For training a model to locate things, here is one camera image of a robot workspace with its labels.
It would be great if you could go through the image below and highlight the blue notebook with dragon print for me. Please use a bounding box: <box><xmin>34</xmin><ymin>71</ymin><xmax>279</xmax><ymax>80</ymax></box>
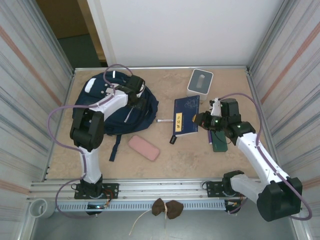
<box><xmin>172</xmin><ymin>94</ymin><xmax>201</xmax><ymax>138</ymax></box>

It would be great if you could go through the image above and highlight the navy blue backpack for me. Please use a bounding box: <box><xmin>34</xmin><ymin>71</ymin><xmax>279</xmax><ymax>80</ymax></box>
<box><xmin>72</xmin><ymin>71</ymin><xmax>160</xmax><ymax>162</ymax></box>

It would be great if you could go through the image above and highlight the dark green notebook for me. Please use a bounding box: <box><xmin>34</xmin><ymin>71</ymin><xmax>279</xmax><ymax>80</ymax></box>
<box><xmin>211</xmin><ymin>129</ymin><xmax>229</xmax><ymax>153</ymax></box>

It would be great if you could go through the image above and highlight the pink pencil case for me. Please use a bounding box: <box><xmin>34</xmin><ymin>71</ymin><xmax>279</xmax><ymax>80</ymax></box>
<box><xmin>127</xmin><ymin>134</ymin><xmax>161</xmax><ymax>163</ymax></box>

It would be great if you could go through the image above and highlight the grey white tissue box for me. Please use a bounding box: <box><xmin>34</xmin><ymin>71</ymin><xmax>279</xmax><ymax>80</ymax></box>
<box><xmin>186</xmin><ymin>68</ymin><xmax>214</xmax><ymax>101</ymax></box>

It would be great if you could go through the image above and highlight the slim aluminium table edge bar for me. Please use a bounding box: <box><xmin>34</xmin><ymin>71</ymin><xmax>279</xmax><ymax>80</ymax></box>
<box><xmin>73</xmin><ymin>65</ymin><xmax>250</xmax><ymax>73</ymax></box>

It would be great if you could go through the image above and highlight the small black controller board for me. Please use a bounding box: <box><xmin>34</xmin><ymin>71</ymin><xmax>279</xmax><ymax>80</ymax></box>
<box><xmin>86</xmin><ymin>203</ymin><xmax>111</xmax><ymax>216</ymax></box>
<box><xmin>224</xmin><ymin>199</ymin><xmax>242</xmax><ymax>215</ymax></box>

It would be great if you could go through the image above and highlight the white plastic cup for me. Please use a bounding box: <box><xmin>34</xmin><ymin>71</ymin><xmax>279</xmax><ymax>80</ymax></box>
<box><xmin>29</xmin><ymin>198</ymin><xmax>55</xmax><ymax>220</ymax></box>

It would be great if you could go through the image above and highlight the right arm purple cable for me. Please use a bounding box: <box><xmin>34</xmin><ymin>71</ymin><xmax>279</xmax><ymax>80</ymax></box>
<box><xmin>216</xmin><ymin>92</ymin><xmax>313</xmax><ymax>221</ymax></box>

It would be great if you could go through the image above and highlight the white door frame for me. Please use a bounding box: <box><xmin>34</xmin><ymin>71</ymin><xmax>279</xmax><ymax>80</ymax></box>
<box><xmin>86</xmin><ymin>0</ymin><xmax>118</xmax><ymax>68</ymax></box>

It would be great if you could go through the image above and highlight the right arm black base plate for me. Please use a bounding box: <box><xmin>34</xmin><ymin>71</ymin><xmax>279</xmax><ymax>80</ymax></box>
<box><xmin>206</xmin><ymin>181</ymin><xmax>251</xmax><ymax>198</ymax></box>

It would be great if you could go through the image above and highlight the grooved aluminium mounting rail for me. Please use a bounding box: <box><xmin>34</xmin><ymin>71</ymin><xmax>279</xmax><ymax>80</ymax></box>
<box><xmin>27</xmin><ymin>177</ymin><xmax>300</xmax><ymax>202</ymax></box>

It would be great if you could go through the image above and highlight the slotted grey cable duct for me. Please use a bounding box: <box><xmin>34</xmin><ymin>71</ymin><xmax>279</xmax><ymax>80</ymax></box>
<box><xmin>56</xmin><ymin>201</ymin><xmax>227</xmax><ymax>212</ymax></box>

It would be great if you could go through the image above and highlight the brown cloth bundle with string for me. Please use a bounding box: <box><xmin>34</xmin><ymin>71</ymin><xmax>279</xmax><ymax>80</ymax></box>
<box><xmin>128</xmin><ymin>197</ymin><xmax>185</xmax><ymax>236</ymax></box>

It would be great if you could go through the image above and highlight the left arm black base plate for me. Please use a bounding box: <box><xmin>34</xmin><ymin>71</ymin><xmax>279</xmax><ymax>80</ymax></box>
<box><xmin>74</xmin><ymin>183</ymin><xmax>120</xmax><ymax>200</ymax></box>

